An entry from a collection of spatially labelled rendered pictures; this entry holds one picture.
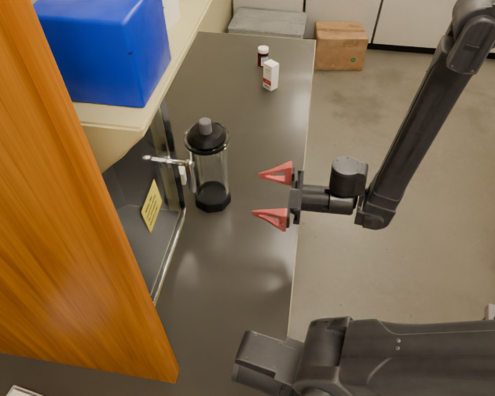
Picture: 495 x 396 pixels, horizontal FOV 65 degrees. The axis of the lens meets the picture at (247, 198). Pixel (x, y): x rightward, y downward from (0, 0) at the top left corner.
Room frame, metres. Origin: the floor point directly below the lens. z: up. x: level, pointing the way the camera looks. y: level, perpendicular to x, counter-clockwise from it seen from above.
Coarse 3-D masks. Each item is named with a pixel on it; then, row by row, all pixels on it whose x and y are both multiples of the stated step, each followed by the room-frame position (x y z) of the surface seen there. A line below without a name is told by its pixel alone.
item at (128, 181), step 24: (168, 120) 0.62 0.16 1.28; (144, 144) 0.50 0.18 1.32; (168, 144) 0.59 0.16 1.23; (120, 168) 0.41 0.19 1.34; (144, 168) 0.48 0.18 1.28; (168, 168) 0.57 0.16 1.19; (120, 192) 0.39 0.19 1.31; (144, 192) 0.46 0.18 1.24; (168, 192) 0.55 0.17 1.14; (120, 216) 0.37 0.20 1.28; (168, 216) 0.52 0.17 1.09; (144, 240) 0.41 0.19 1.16; (168, 240) 0.49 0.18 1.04; (144, 264) 0.38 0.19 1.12
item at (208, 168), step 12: (228, 132) 0.72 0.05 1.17; (192, 156) 0.67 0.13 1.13; (204, 156) 0.66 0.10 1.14; (216, 156) 0.66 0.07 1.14; (204, 168) 0.66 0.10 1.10; (216, 168) 0.66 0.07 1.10; (204, 180) 0.66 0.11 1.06; (216, 180) 0.66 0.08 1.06; (228, 180) 0.70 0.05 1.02; (204, 192) 0.66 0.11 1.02; (216, 192) 0.66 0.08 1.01; (228, 192) 0.69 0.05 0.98
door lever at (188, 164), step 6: (168, 156) 0.58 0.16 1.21; (168, 162) 0.57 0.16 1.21; (174, 162) 0.57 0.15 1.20; (180, 162) 0.57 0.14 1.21; (186, 162) 0.57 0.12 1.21; (192, 162) 0.57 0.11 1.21; (186, 168) 0.57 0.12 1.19; (192, 168) 0.57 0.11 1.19; (186, 174) 0.57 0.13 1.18; (192, 174) 0.57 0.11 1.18; (192, 180) 0.57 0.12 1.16; (192, 186) 0.56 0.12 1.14
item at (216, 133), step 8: (200, 120) 0.70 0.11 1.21; (208, 120) 0.70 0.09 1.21; (192, 128) 0.71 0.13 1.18; (200, 128) 0.69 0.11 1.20; (208, 128) 0.69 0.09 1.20; (216, 128) 0.71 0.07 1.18; (192, 136) 0.68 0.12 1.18; (200, 136) 0.68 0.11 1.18; (208, 136) 0.68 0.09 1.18; (216, 136) 0.68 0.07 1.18; (224, 136) 0.69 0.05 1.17; (192, 144) 0.67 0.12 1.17; (200, 144) 0.66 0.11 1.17; (208, 144) 0.66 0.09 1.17; (216, 144) 0.67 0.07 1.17
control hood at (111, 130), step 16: (192, 0) 0.60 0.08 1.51; (208, 0) 0.60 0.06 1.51; (192, 16) 0.55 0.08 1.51; (176, 32) 0.50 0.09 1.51; (192, 32) 0.51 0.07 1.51; (176, 48) 0.46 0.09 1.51; (176, 64) 0.42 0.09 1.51; (160, 80) 0.39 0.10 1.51; (160, 96) 0.36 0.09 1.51; (80, 112) 0.33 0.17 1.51; (96, 112) 0.33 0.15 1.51; (112, 112) 0.33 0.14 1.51; (128, 112) 0.33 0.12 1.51; (144, 112) 0.33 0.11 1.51; (96, 128) 0.31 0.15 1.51; (112, 128) 0.30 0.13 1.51; (128, 128) 0.30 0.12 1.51; (144, 128) 0.30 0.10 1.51; (96, 144) 0.31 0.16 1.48; (112, 144) 0.31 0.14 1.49; (128, 144) 0.30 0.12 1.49; (96, 160) 0.31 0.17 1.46; (112, 160) 0.31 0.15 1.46
